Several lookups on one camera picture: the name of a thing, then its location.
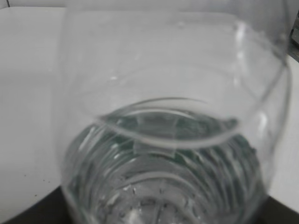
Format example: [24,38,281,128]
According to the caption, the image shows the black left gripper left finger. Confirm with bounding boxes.
[5,187,72,224]

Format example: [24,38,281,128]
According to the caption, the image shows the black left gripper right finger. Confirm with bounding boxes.
[256,197,299,224]

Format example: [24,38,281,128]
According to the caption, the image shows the clear Cestbon water bottle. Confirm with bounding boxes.
[55,0,291,224]

